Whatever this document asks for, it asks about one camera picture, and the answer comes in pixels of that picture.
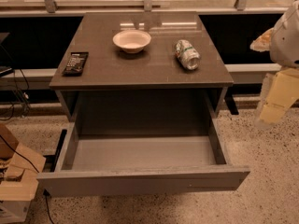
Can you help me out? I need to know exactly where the black cable on floor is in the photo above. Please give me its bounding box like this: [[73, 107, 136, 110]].
[[0, 135, 55, 224]]

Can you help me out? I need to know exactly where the grey cabinet with dark top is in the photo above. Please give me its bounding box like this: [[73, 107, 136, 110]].
[[50, 12, 233, 136]]

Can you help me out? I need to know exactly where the open grey top drawer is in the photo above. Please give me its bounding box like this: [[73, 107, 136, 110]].
[[37, 125, 249, 197]]

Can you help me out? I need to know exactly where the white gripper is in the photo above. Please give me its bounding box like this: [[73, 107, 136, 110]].
[[249, 0, 299, 129]]

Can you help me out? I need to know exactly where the cardboard boxes stack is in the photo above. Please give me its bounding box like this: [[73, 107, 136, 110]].
[[0, 124, 46, 224]]

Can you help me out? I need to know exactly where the dark equipment with cables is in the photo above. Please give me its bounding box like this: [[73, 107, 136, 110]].
[[0, 32, 30, 121]]

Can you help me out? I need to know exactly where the crushed green white can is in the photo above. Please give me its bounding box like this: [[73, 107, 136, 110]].
[[175, 39, 201, 71]]

